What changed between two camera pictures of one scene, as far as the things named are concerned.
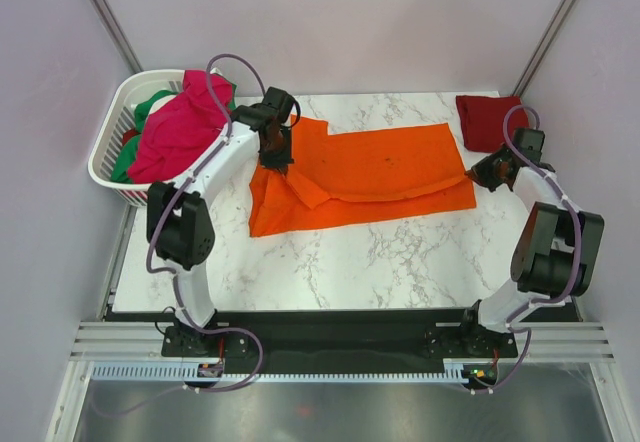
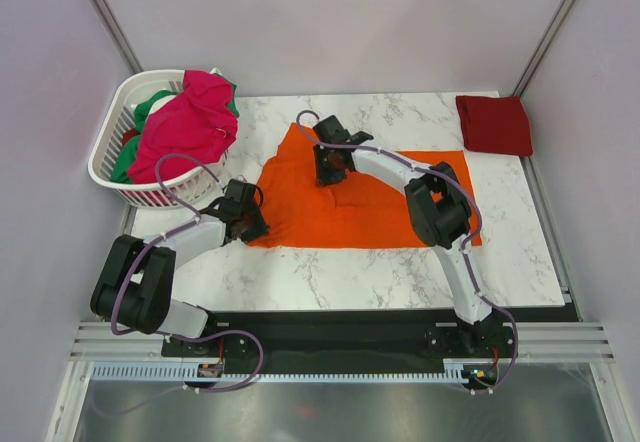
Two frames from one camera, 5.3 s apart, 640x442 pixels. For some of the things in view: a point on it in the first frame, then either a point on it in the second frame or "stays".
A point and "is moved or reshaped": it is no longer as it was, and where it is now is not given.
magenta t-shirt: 180,126 stays
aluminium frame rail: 121,341 stays
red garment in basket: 128,135 stays
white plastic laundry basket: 116,114 stays
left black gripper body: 283,142 -> 254,226
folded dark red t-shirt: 482,120 stays
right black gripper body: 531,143 -> 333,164
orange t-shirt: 342,177 is moved or reshaped
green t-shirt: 120,172 stays
